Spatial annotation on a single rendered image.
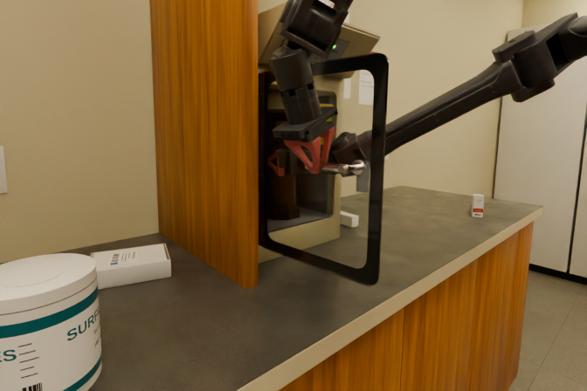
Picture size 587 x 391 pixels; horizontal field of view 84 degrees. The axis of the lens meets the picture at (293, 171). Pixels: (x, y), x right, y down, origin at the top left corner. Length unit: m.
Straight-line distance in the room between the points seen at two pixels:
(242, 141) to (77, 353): 0.40
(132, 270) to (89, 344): 0.29
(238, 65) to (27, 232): 0.71
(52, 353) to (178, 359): 0.16
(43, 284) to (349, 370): 0.53
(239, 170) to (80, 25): 0.63
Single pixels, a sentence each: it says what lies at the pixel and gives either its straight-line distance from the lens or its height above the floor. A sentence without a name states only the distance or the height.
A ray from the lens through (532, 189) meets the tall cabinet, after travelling 3.65.
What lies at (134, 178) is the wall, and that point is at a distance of 1.10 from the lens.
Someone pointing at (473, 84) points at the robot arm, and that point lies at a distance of 0.73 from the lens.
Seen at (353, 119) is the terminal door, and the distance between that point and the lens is 0.59.
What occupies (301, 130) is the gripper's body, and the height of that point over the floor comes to 1.26.
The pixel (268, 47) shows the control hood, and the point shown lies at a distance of 0.74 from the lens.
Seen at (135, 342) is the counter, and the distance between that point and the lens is 0.61.
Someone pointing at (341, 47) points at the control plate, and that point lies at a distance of 0.86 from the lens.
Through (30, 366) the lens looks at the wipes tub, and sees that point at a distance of 0.50.
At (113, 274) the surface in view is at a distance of 0.79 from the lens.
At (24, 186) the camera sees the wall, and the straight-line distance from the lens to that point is 1.06.
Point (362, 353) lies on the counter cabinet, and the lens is 0.76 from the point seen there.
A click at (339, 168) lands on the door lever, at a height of 1.20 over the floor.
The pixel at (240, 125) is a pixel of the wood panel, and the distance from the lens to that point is 0.65.
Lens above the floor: 1.26
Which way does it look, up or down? 7 degrees down
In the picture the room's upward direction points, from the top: 1 degrees clockwise
